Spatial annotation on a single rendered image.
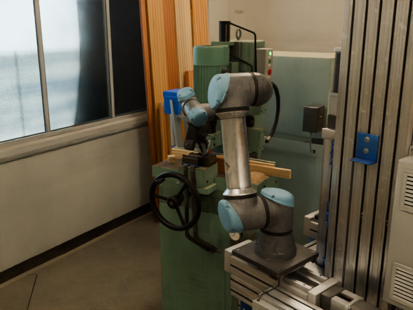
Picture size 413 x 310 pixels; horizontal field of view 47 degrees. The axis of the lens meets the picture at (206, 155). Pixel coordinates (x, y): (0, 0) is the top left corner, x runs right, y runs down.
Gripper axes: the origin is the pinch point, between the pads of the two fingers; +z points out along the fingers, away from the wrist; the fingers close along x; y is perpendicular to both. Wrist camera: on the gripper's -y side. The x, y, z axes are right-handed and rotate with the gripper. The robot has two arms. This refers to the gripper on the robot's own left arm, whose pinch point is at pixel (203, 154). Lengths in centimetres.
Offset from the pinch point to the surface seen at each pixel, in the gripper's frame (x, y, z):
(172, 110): 70, 67, 37
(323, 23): 23, 244, 75
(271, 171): -27.0, 11.6, 18.1
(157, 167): 30.1, -3.2, 12.7
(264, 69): -9, 59, -7
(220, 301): -8, -36, 69
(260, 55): -6, 62, -13
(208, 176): -3.6, -6.8, 7.8
